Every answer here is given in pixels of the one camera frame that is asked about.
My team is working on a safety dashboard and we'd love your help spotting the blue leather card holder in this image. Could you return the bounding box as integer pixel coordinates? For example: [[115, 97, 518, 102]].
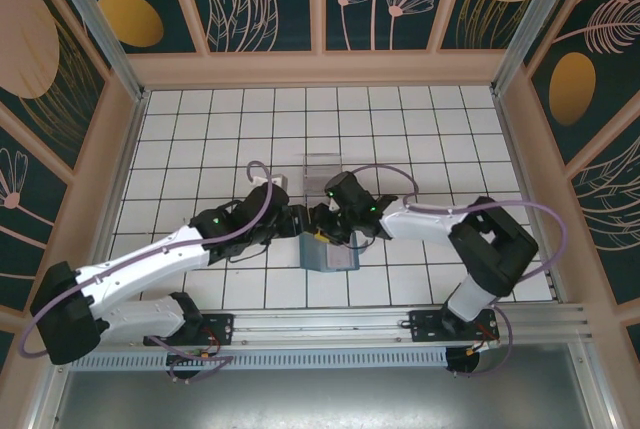
[[298, 231, 362, 273]]

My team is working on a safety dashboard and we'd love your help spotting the pink floral credit card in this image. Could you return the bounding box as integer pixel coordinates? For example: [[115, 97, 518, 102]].
[[327, 243, 357, 270]]

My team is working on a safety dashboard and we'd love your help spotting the clear plastic box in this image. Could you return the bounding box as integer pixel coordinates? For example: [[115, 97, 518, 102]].
[[302, 152, 346, 200]]

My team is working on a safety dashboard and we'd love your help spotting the grey sheet metal panel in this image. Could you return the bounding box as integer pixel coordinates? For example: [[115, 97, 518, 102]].
[[29, 342, 616, 429]]

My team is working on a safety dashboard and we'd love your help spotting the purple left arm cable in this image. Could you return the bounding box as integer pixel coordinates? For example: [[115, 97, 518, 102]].
[[18, 161, 275, 384]]

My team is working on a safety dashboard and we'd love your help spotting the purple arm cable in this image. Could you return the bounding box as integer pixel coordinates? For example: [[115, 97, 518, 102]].
[[18, 161, 275, 384], [344, 163, 567, 379]]

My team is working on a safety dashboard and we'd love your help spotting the thin black cable loop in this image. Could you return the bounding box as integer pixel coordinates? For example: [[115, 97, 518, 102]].
[[343, 232, 375, 253]]

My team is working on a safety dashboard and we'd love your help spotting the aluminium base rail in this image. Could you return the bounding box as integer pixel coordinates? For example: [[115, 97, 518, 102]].
[[49, 302, 601, 350]]

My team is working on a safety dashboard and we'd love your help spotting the grey slotted cable duct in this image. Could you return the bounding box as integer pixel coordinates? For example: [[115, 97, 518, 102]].
[[69, 347, 449, 371]]

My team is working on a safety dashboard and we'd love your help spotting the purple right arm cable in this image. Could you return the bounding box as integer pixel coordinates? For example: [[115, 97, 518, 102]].
[[344, 163, 567, 379]]

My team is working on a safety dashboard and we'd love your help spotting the aluminium frame post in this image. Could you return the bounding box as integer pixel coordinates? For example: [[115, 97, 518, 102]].
[[491, 0, 592, 98], [41, 0, 147, 103]]

